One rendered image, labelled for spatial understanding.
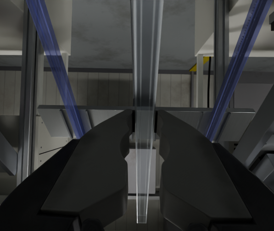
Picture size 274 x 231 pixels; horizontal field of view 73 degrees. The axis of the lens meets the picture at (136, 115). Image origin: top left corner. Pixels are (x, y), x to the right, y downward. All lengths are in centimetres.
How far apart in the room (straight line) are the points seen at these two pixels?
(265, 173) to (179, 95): 315
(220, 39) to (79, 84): 326
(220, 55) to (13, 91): 396
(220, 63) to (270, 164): 36
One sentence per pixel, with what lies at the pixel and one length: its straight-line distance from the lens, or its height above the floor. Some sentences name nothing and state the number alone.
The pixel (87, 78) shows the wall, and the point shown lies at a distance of 377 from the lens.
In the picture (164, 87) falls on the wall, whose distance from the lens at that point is 366.
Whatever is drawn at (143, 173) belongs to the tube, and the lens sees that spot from 19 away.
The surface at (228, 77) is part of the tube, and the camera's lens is 26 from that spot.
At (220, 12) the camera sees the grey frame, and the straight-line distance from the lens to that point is 81.
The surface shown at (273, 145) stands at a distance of 63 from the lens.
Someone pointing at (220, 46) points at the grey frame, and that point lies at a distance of 76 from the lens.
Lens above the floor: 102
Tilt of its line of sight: 2 degrees down
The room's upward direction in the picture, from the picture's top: 179 degrees counter-clockwise
